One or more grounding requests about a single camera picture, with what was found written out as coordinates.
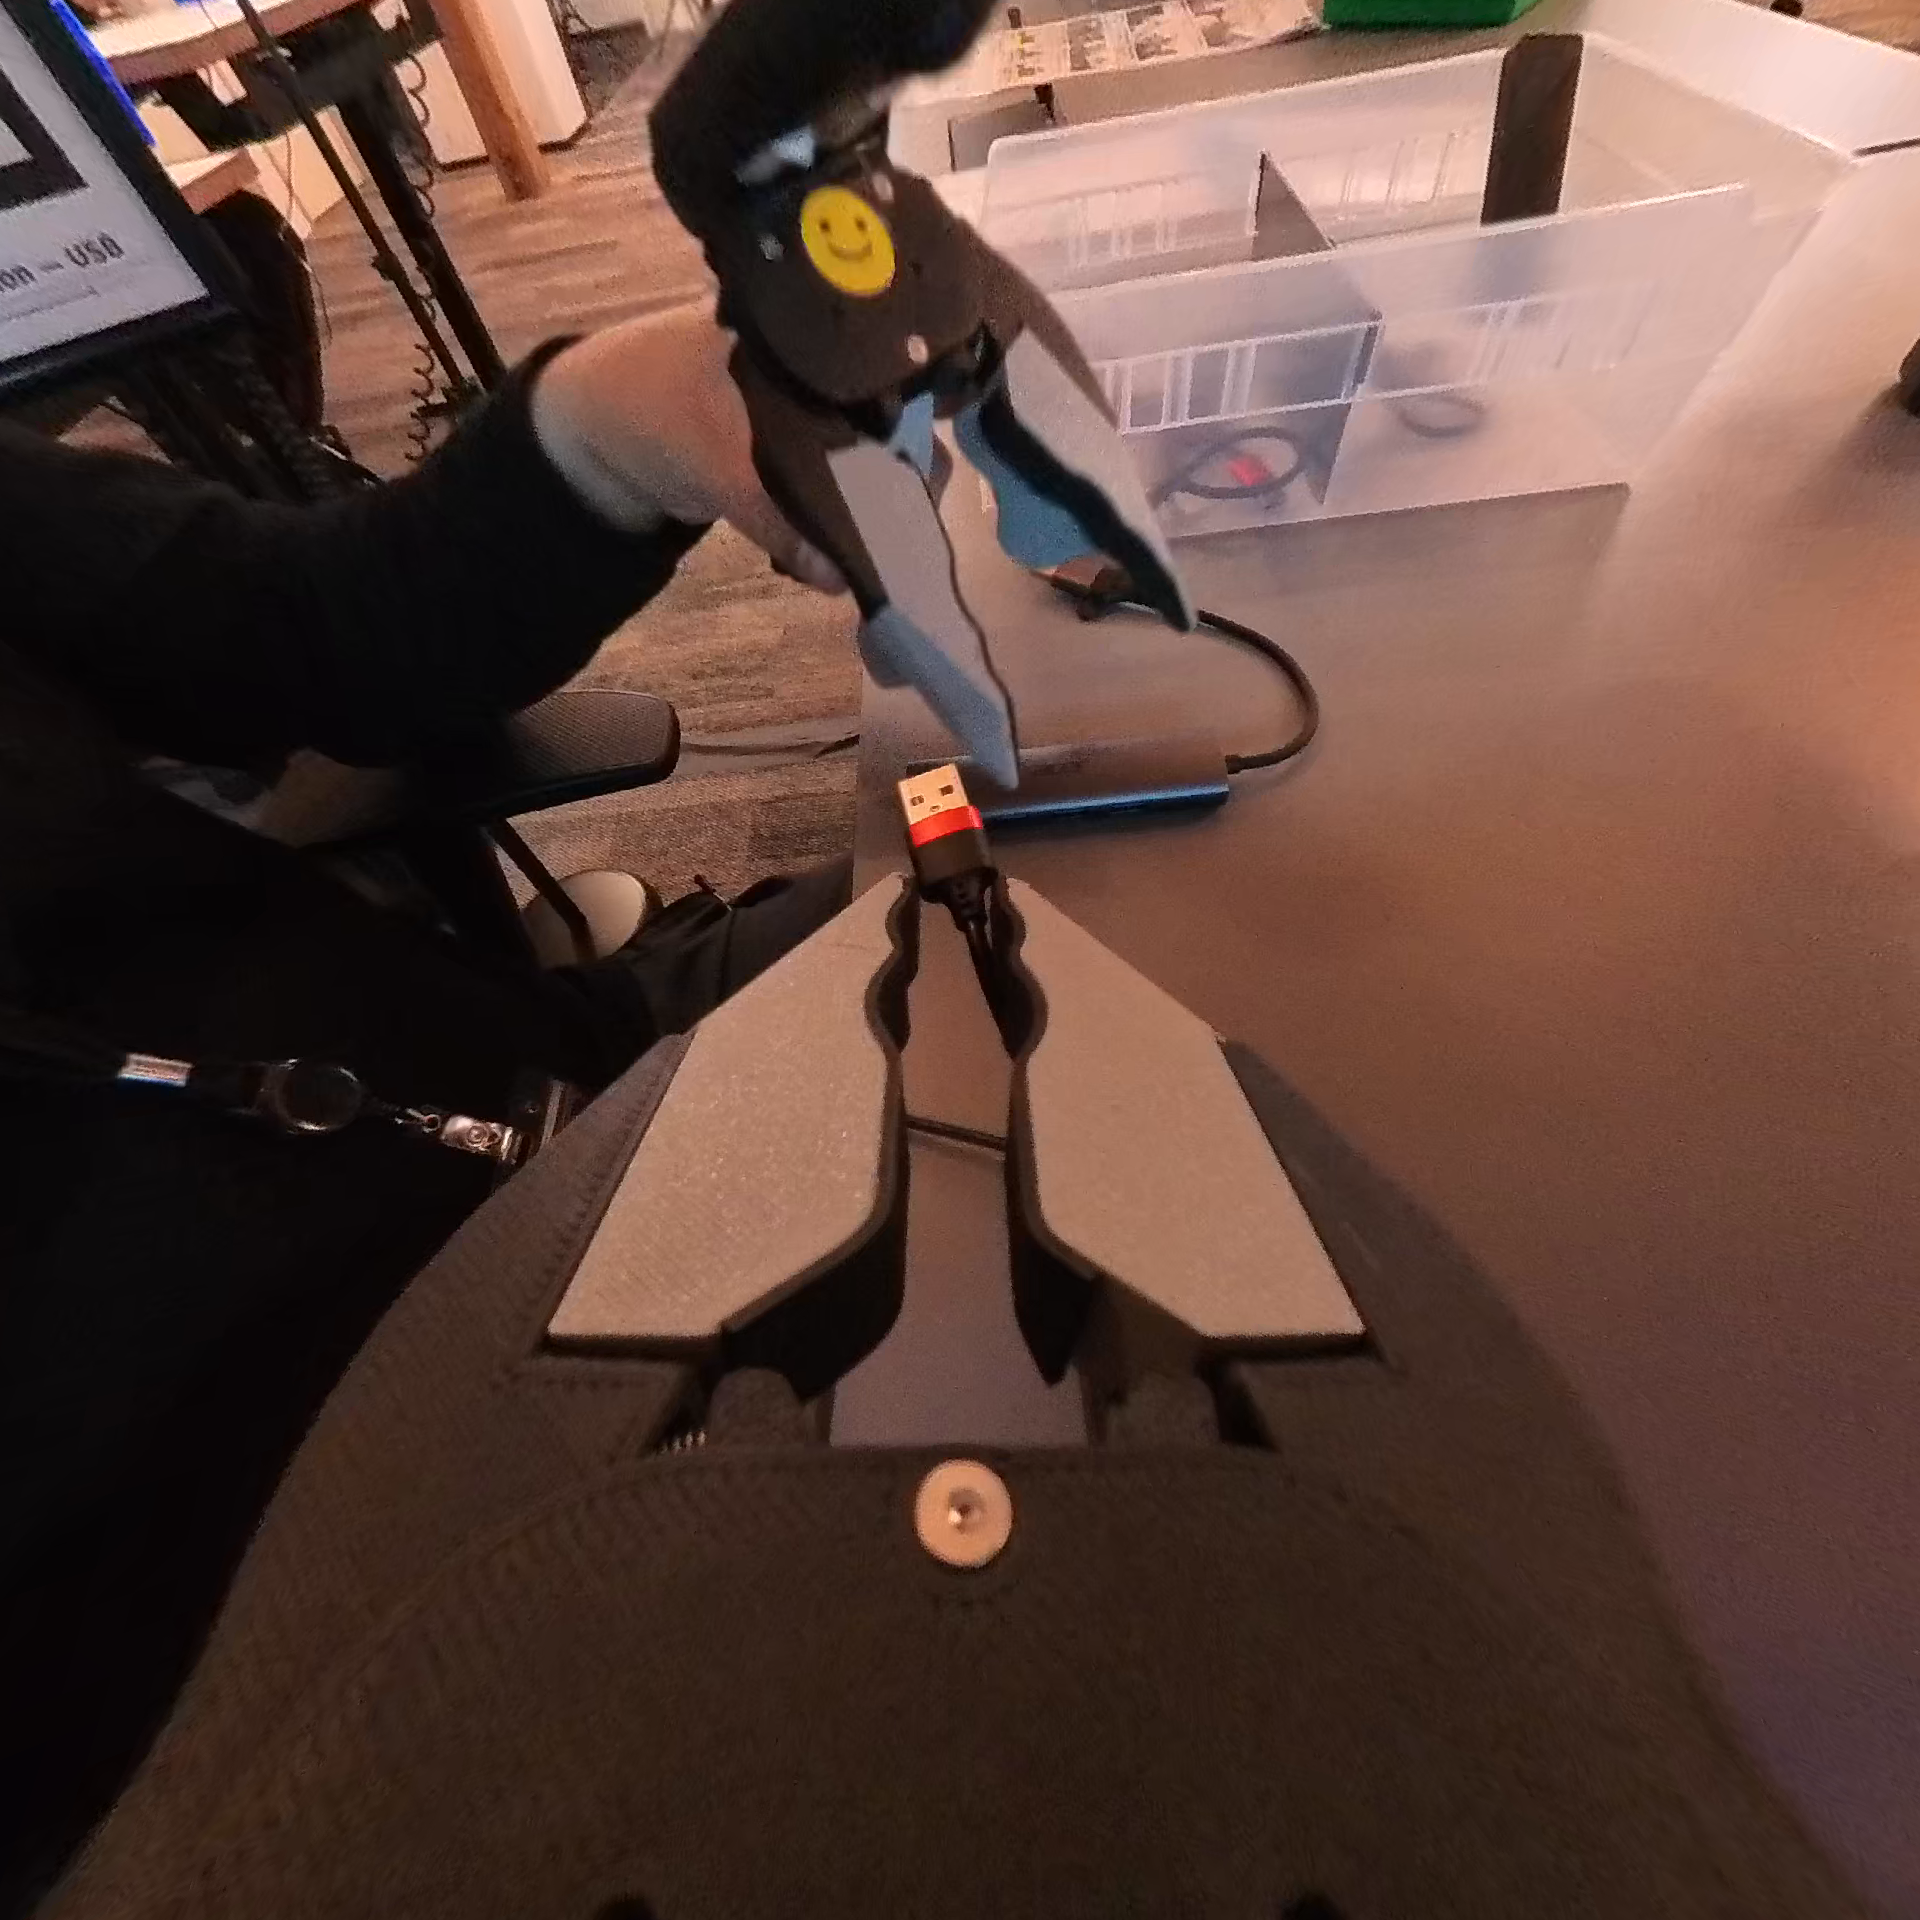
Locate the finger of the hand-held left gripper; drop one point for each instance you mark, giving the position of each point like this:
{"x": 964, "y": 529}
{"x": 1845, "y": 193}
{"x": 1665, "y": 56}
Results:
{"x": 900, "y": 555}
{"x": 1074, "y": 436}

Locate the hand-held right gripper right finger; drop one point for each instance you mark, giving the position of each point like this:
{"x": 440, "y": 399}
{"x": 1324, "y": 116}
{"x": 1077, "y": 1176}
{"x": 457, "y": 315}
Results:
{"x": 1156, "y": 1186}

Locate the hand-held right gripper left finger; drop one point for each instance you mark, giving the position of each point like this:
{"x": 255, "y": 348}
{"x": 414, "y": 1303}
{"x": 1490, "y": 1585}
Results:
{"x": 751, "y": 1186}

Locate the clear plastic organizer box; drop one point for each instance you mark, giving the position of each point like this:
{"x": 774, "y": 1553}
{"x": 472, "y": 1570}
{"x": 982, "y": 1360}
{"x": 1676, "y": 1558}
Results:
{"x": 1650, "y": 345}

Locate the person's left forearm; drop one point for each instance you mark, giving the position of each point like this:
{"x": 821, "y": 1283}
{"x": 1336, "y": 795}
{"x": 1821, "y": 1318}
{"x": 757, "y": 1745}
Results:
{"x": 300, "y": 601}

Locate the person's left hand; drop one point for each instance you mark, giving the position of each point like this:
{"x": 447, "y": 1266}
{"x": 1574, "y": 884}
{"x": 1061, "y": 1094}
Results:
{"x": 661, "y": 436}

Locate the person's white shoe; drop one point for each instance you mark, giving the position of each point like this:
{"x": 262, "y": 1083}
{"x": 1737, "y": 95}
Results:
{"x": 600, "y": 915}

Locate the black mesh armrest chair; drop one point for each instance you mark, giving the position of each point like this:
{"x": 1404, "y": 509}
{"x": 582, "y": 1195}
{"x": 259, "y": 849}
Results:
{"x": 586, "y": 743}

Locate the black rectangular card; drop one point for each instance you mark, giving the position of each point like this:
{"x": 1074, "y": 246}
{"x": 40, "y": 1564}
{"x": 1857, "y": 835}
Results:
{"x": 1534, "y": 128}

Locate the green cardboard box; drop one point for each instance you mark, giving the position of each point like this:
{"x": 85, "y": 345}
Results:
{"x": 1440, "y": 14}

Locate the framed marker sign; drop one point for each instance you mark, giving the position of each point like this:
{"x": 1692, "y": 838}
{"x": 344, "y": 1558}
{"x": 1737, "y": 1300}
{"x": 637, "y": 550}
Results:
{"x": 91, "y": 226}

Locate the wooden support post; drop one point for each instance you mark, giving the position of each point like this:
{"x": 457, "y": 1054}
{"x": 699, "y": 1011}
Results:
{"x": 504, "y": 91}

